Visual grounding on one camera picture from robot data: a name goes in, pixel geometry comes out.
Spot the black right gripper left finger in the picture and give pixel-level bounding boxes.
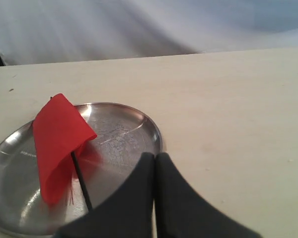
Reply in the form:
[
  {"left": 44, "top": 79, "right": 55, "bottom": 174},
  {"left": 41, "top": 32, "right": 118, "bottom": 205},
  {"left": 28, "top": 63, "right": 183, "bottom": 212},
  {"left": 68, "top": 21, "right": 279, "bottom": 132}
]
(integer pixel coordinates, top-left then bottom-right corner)
[{"left": 55, "top": 153, "right": 155, "bottom": 238}]

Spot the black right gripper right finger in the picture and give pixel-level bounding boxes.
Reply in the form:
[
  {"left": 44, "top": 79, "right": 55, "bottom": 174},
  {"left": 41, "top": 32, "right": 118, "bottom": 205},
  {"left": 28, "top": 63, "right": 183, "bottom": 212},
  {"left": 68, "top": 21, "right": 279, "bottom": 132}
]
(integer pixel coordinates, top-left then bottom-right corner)
[{"left": 154, "top": 153, "right": 260, "bottom": 238}]

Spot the red flag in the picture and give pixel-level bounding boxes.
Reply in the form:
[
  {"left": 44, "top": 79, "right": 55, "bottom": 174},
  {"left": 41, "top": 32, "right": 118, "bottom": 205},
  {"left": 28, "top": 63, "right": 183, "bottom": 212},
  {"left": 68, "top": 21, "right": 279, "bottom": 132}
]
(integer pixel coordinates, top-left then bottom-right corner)
[{"left": 32, "top": 93, "right": 97, "bottom": 206}]

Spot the round stainless steel plate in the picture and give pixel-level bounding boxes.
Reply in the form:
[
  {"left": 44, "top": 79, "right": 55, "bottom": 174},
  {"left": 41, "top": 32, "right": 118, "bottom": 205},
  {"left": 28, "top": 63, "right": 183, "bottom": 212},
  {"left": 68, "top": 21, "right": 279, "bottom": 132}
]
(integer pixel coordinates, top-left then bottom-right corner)
[{"left": 0, "top": 103, "right": 163, "bottom": 238}]

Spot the white backdrop cloth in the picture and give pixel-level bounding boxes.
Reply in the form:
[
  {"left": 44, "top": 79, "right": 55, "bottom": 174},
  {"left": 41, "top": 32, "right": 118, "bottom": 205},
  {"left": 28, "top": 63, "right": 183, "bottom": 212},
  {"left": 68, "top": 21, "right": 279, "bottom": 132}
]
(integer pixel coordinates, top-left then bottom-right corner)
[{"left": 0, "top": 0, "right": 298, "bottom": 66}]

